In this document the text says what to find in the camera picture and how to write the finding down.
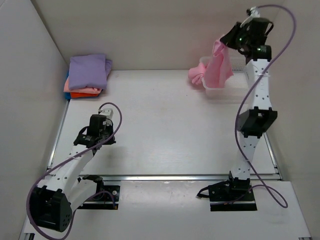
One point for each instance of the folded salmon t-shirt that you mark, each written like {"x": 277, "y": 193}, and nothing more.
{"x": 85, "y": 90}

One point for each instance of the pink t-shirt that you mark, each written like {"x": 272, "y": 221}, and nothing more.
{"x": 216, "y": 72}

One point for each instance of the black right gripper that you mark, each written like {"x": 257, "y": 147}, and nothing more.
{"x": 227, "y": 39}

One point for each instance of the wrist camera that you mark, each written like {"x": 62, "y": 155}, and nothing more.
{"x": 252, "y": 13}
{"x": 108, "y": 112}

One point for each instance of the folded orange t-shirt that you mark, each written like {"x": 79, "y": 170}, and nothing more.
{"x": 77, "y": 95}

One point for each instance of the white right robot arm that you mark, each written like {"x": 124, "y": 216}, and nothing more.
{"x": 252, "y": 123}

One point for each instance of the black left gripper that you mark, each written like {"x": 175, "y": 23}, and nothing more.
{"x": 110, "y": 125}

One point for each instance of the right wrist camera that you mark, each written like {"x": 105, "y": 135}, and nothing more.
{"x": 252, "y": 13}

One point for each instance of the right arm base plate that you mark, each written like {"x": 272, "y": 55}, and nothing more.
{"x": 223, "y": 199}

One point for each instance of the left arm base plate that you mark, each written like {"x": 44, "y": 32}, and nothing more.
{"x": 109, "y": 200}

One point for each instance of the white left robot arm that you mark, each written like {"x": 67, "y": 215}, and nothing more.
{"x": 53, "y": 203}

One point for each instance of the aluminium table edge rail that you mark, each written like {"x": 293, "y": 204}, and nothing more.
{"x": 168, "y": 140}

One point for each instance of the folded purple t-shirt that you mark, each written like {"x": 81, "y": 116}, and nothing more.
{"x": 89, "y": 71}

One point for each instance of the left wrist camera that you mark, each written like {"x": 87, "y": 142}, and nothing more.
{"x": 108, "y": 112}

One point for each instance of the folded blue t-shirt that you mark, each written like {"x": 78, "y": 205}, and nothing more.
{"x": 67, "y": 95}

